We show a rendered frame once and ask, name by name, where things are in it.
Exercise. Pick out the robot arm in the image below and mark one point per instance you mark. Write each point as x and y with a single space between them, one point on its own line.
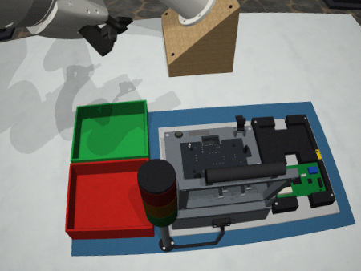
25 13

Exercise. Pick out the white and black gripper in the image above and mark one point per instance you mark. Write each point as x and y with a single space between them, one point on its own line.
76 19

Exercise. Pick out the green circuit board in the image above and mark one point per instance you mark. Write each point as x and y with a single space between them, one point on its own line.
309 181

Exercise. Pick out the green open-top bin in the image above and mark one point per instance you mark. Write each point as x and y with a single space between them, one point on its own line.
113 130

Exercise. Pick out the red open bin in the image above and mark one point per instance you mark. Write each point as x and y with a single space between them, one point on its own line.
103 197

